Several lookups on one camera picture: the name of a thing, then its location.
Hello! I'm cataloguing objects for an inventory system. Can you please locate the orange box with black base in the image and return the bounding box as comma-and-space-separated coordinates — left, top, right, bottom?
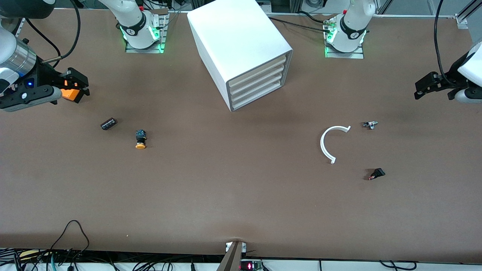
60, 79, 82, 102

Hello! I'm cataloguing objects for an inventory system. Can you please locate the yellow push button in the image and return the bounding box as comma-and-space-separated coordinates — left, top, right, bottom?
135, 129, 148, 150

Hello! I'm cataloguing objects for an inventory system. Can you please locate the white plastic arc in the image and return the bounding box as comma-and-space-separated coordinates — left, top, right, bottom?
320, 125, 352, 165

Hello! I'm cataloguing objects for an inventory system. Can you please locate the device with red display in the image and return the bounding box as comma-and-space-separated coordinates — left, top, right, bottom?
239, 259, 263, 271

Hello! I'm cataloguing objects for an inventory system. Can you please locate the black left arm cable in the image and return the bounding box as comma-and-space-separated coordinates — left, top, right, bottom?
433, 0, 458, 86

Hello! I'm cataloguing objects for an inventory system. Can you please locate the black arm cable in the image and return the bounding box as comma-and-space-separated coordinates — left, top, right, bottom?
433, 0, 458, 86
23, 0, 82, 69

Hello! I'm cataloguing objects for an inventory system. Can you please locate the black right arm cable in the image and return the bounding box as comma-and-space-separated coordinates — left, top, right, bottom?
23, 0, 82, 69

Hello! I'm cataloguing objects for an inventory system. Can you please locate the aluminium frame rail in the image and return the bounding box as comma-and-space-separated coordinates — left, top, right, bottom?
455, 0, 482, 30

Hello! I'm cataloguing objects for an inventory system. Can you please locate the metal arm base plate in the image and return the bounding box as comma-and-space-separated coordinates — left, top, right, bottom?
324, 22, 365, 59
125, 11, 168, 54

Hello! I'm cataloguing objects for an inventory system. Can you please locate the black cable behind cabinet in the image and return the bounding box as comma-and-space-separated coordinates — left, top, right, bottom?
268, 11, 333, 34

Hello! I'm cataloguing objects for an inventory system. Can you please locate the black looped table cable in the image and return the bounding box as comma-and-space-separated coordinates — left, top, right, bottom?
48, 220, 90, 264

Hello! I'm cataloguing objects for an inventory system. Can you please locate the black floor cable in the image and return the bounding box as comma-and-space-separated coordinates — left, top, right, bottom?
378, 260, 419, 271

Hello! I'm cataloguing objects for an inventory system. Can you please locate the brown camera post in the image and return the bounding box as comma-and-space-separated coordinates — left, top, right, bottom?
216, 241, 244, 271

